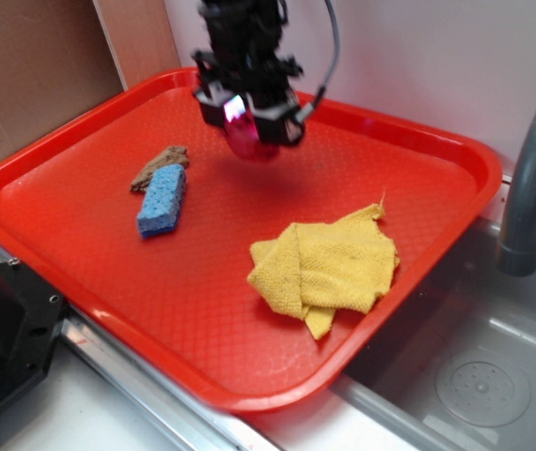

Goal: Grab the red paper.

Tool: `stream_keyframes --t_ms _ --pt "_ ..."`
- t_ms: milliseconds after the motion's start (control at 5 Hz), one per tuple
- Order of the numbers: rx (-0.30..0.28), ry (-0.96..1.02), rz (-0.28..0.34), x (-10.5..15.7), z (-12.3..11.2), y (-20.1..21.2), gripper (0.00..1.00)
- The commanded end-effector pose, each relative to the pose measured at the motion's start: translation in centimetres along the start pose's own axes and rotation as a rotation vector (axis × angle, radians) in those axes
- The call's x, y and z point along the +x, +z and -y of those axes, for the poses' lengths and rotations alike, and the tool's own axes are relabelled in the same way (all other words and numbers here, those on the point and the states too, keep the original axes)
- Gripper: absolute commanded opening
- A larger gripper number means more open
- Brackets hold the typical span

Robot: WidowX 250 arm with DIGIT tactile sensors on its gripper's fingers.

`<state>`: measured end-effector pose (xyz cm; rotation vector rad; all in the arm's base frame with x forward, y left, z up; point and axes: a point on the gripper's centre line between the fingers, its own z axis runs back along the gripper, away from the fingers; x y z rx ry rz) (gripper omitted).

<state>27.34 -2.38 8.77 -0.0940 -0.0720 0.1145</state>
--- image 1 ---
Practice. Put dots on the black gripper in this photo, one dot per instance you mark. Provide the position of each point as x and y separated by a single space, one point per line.
245 67

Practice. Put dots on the red paper ball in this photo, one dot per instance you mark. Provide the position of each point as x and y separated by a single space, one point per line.
243 140

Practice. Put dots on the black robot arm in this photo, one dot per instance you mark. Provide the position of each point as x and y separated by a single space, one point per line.
243 16

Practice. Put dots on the brown crumpled cloth piece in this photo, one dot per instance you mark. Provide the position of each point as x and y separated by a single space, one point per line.
169 156

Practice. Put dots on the blue sponge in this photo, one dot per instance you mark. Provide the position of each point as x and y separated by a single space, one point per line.
161 207

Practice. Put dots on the red plastic tray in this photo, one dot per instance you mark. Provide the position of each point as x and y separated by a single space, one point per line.
180 299

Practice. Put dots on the yellow knitted cloth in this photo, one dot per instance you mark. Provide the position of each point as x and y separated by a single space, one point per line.
312 271

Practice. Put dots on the brown cardboard panel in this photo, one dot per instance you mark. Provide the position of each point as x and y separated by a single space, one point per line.
59 59

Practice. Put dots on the grey faucet spout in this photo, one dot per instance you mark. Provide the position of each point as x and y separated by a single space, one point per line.
529 174

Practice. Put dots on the grey sink basin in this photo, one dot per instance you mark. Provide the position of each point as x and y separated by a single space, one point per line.
454 368

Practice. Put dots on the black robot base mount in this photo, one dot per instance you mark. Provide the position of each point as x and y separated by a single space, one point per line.
31 315

